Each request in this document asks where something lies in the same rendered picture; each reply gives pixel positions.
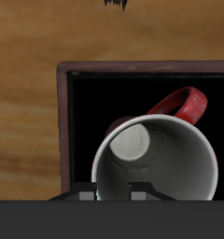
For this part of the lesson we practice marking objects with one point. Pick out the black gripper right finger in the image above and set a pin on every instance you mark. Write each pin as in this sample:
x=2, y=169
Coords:
x=141, y=190

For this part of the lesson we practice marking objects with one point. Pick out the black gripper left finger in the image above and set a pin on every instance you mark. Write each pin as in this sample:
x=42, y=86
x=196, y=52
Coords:
x=82, y=190

